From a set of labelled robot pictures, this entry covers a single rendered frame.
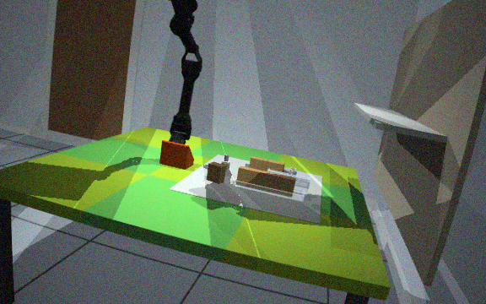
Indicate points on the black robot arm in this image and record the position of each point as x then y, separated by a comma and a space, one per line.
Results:
180, 25

